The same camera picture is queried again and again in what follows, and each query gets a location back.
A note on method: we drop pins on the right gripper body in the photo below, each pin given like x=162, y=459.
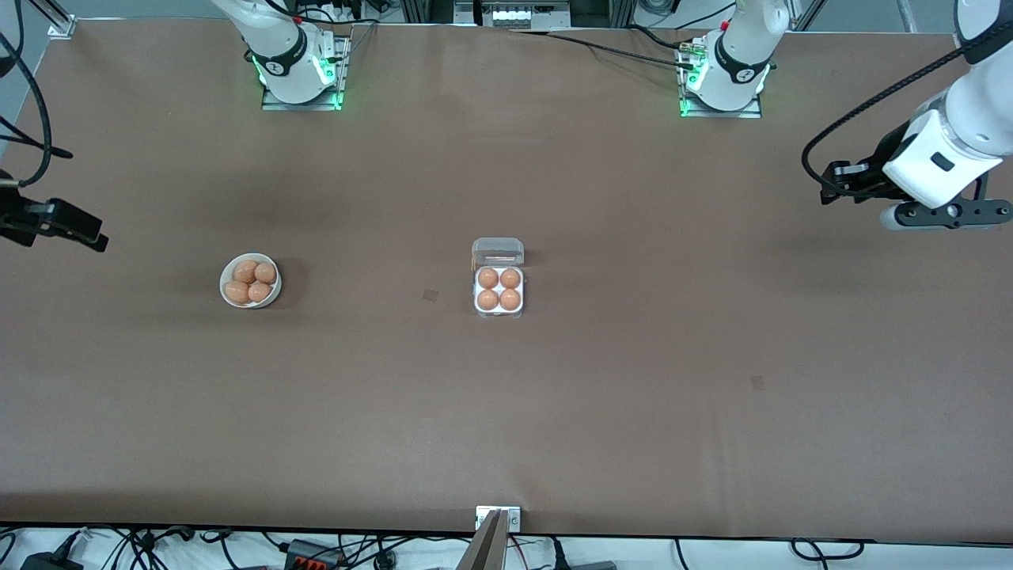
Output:
x=17, y=219

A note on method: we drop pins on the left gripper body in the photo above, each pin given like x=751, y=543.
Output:
x=875, y=169

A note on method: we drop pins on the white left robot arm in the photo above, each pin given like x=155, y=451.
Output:
x=736, y=71

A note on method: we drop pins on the clear plastic egg box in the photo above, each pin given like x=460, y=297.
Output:
x=498, y=253

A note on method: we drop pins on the black red connector box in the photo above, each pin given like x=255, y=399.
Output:
x=316, y=554

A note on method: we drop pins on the white round bowl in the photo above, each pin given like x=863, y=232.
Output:
x=250, y=305

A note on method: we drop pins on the black power adapter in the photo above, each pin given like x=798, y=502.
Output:
x=51, y=562

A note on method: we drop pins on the grey power strip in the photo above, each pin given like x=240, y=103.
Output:
x=514, y=14

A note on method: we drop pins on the grey metal bar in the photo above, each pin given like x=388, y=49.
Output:
x=487, y=550

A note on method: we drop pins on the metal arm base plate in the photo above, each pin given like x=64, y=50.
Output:
x=273, y=105
x=752, y=113

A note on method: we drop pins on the aluminium frame profile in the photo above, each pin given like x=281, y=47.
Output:
x=57, y=22

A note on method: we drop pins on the metal table edge bracket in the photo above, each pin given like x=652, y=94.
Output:
x=514, y=518

